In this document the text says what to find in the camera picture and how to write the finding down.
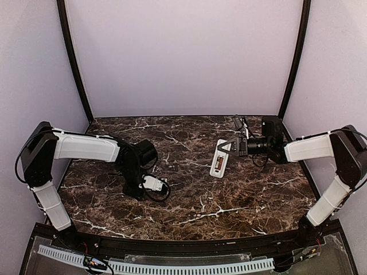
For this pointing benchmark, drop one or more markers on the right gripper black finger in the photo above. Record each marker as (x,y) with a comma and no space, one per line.
(234,153)
(227,145)

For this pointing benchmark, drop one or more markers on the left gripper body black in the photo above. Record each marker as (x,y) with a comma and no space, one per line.
(132,189)

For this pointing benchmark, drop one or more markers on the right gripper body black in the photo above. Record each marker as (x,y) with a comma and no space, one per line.
(238,146)

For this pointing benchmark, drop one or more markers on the white remote control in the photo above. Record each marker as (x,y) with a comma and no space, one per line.
(213,171)

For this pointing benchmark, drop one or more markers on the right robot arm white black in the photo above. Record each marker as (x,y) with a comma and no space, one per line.
(345,145)

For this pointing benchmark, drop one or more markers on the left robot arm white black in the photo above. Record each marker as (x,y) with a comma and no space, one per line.
(47,144)

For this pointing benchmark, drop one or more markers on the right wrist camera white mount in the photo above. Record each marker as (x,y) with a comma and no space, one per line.
(240,125)

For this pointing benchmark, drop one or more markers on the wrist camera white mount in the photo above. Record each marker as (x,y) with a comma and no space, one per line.
(155,184)
(240,125)

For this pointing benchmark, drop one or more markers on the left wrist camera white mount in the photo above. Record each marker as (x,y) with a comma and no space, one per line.
(155,184)

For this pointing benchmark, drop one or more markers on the white slotted cable duct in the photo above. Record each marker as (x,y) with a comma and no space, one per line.
(138,264)

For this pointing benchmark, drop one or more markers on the black front rail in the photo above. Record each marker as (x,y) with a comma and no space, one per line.
(276,245)

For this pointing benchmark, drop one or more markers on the right black frame post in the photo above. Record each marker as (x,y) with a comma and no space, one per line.
(304,19)

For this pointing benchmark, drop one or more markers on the black frame post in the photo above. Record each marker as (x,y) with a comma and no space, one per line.
(67,36)
(304,19)

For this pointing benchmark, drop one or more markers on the left black frame post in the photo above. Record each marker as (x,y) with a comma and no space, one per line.
(67,36)

